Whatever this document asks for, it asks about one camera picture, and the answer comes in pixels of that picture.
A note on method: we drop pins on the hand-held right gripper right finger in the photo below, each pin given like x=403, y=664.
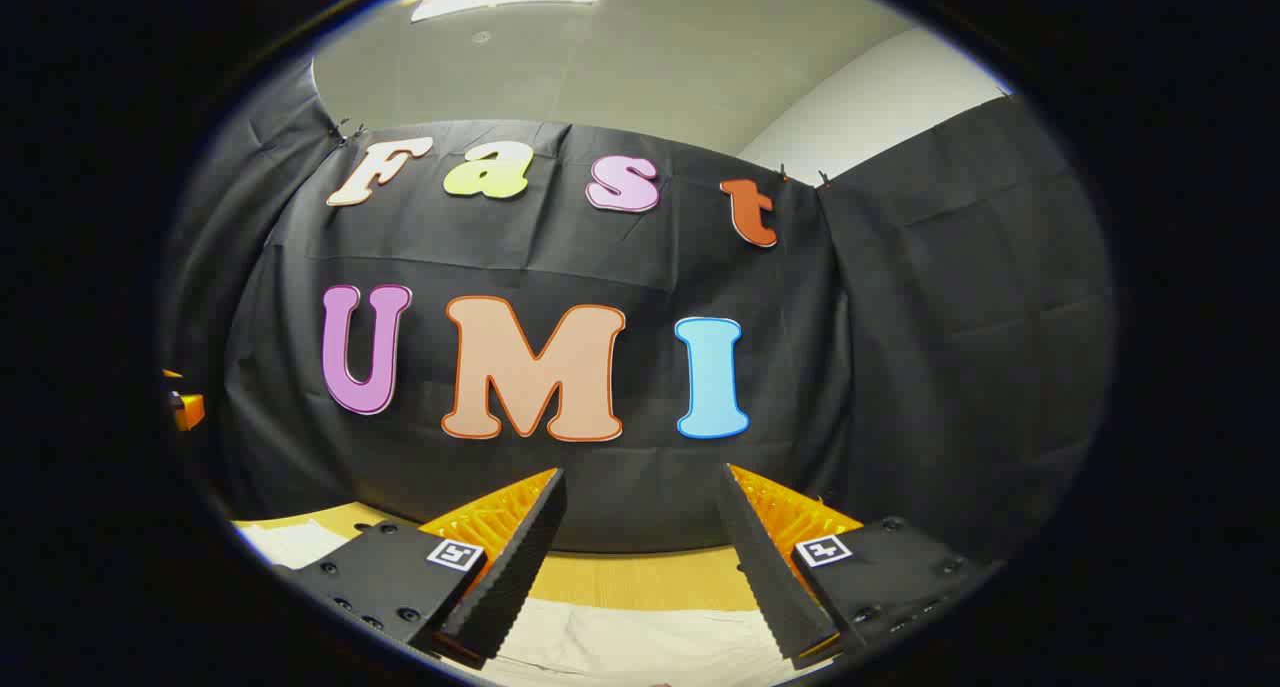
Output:
x=760, y=567

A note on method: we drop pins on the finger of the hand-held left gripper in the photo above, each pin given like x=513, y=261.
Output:
x=190, y=410

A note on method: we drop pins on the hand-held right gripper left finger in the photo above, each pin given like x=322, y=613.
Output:
x=520, y=557

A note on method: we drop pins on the white jeans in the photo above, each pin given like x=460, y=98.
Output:
x=640, y=637

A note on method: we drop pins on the black backdrop cloth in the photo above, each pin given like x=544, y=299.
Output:
x=600, y=257

